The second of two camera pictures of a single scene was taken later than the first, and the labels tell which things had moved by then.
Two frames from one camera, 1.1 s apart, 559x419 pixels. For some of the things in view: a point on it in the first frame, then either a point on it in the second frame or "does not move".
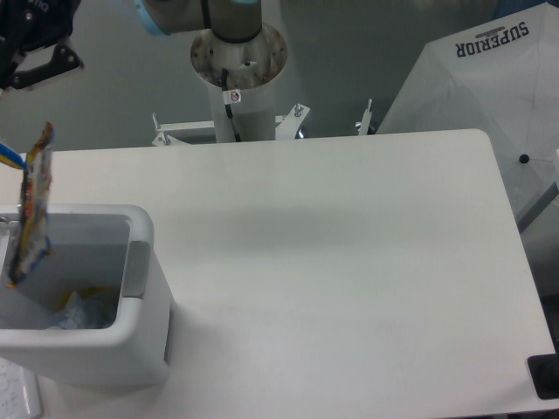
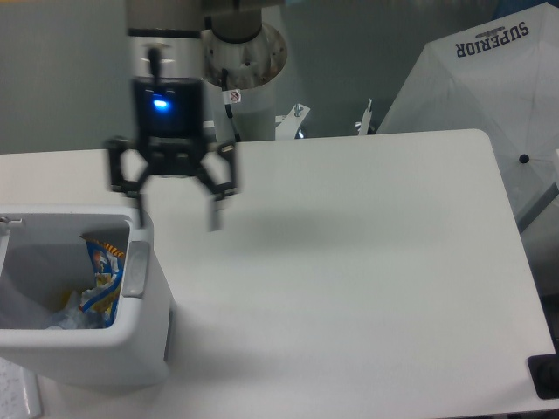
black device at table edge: x=544 y=372 does not move
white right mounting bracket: x=366 y=119 does not move
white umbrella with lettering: x=501 y=78 does not move
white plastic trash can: x=91 y=245 does not move
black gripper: x=28 y=25 to x=169 y=113
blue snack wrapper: x=31 y=241 to x=101 y=290
